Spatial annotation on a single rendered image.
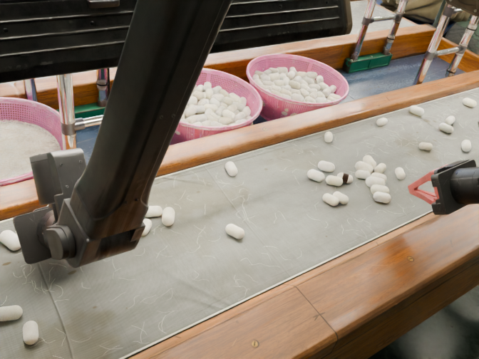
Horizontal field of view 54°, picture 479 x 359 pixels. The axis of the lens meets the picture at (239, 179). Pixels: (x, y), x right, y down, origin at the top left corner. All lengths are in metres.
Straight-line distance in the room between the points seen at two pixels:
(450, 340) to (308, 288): 1.15
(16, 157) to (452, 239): 0.78
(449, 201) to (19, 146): 0.76
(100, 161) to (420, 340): 1.46
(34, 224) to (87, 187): 0.22
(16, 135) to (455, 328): 1.50
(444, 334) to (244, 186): 1.12
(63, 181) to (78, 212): 0.08
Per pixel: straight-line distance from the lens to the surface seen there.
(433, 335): 1.80
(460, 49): 1.52
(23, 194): 0.82
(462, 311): 1.93
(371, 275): 0.76
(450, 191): 0.80
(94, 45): 0.55
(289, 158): 0.98
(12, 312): 0.68
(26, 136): 1.00
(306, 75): 1.34
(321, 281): 0.72
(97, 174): 0.45
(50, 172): 0.57
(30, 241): 0.68
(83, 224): 0.49
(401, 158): 1.10
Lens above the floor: 1.30
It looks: 38 degrees down
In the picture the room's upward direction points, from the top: 11 degrees clockwise
